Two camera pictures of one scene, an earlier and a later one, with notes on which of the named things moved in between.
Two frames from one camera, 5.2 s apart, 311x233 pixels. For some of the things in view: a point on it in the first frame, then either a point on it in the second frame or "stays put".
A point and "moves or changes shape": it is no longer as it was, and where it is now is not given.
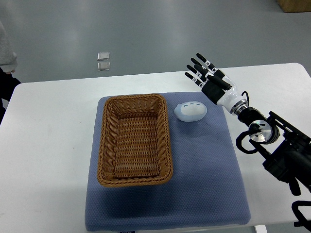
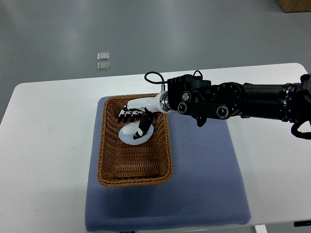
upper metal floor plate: (103, 56) stays put
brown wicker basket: (135, 146) stays put
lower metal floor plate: (103, 66) stays put
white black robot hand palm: (217, 89) → (160, 104)
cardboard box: (295, 6) stays put
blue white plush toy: (190, 111) moves or changes shape
